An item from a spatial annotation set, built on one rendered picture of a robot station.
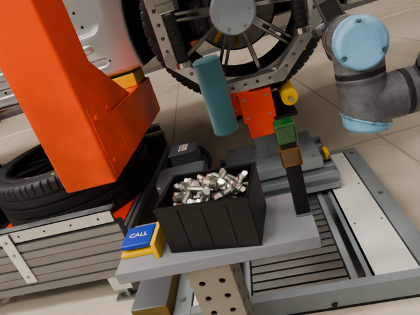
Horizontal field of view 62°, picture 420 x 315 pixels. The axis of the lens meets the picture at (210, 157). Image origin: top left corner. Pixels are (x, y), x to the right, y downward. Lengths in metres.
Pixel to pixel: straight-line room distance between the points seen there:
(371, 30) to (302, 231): 0.38
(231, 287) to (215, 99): 0.59
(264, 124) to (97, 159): 0.61
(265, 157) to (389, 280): 0.68
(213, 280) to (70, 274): 0.73
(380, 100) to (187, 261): 0.48
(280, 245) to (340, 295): 0.45
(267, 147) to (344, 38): 0.90
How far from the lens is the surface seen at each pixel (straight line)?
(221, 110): 1.15
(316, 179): 1.46
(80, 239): 1.30
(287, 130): 0.66
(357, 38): 0.68
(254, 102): 1.26
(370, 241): 1.25
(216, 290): 0.84
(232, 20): 1.08
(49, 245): 1.37
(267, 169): 1.44
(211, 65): 1.12
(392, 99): 0.73
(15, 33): 1.00
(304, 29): 1.01
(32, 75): 1.00
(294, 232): 0.72
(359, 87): 0.70
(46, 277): 1.48
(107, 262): 1.34
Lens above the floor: 0.90
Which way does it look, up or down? 23 degrees down
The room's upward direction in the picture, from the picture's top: 18 degrees counter-clockwise
